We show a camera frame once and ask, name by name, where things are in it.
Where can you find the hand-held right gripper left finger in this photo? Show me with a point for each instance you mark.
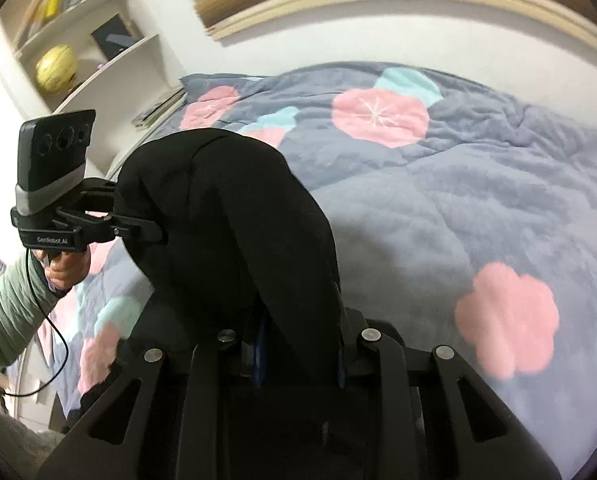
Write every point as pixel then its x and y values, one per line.
pixel 259 355

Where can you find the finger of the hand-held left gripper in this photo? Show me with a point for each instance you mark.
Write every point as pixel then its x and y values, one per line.
pixel 101 194
pixel 138 230

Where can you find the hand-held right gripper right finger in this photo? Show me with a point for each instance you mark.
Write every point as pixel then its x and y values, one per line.
pixel 342 365

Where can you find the black hooded jacket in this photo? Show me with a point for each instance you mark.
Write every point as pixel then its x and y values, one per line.
pixel 228 220

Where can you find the person's left forearm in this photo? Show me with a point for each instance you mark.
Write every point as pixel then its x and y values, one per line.
pixel 13 315

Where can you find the person's left hand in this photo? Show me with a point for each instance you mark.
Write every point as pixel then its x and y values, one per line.
pixel 66 267

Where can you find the yellow globe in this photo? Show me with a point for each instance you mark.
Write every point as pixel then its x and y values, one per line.
pixel 56 68

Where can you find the stack of flat books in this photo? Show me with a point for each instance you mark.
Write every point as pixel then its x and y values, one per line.
pixel 158 107

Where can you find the white corner shelf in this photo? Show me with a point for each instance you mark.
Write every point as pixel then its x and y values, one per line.
pixel 93 60

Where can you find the black box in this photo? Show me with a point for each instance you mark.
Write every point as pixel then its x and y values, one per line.
pixel 114 37

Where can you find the grey pink floral blanket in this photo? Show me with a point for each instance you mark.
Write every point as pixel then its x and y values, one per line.
pixel 428 200

